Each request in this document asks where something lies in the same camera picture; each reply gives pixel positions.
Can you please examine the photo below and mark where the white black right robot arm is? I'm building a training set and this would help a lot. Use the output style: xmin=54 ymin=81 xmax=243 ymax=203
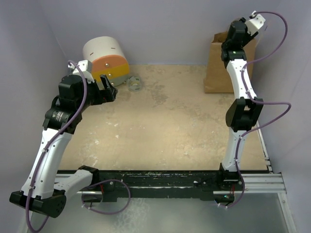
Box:
xmin=216 ymin=17 xmax=262 ymax=190

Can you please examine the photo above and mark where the clear tape roll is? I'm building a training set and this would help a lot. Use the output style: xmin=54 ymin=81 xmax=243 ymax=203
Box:
xmin=126 ymin=76 xmax=142 ymax=92

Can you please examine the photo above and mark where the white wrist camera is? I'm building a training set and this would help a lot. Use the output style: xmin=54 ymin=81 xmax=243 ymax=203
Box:
xmin=245 ymin=11 xmax=266 ymax=35
xmin=68 ymin=60 xmax=95 ymax=83

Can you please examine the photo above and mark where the white cylindrical mini drawer cabinet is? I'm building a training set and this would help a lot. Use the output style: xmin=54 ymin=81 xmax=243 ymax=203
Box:
xmin=82 ymin=36 xmax=130 ymax=86

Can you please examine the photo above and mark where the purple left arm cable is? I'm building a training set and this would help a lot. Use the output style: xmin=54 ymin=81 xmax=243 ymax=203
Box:
xmin=25 ymin=60 xmax=88 ymax=233

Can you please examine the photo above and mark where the brown paper bag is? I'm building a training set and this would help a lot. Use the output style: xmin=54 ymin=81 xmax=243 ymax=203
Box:
xmin=203 ymin=33 xmax=259 ymax=94

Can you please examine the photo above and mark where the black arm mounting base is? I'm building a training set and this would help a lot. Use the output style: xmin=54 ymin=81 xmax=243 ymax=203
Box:
xmin=83 ymin=169 xmax=245 ymax=202

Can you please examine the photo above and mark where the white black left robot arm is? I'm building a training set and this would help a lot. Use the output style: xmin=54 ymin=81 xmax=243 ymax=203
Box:
xmin=9 ymin=75 xmax=118 ymax=218

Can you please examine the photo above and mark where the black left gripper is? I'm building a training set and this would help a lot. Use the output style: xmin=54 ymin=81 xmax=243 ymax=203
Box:
xmin=77 ymin=75 xmax=117 ymax=112

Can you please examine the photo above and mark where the aluminium frame rail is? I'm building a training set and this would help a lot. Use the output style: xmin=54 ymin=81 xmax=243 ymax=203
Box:
xmin=55 ymin=129 xmax=286 ymax=194

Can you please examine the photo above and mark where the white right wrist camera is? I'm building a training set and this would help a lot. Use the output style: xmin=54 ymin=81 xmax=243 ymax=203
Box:
xmin=245 ymin=11 xmax=266 ymax=35

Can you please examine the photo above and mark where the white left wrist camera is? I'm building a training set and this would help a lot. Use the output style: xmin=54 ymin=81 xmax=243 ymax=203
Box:
xmin=68 ymin=60 xmax=95 ymax=83

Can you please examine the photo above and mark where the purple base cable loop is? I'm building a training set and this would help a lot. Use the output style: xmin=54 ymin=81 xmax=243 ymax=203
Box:
xmin=81 ymin=179 xmax=132 ymax=215

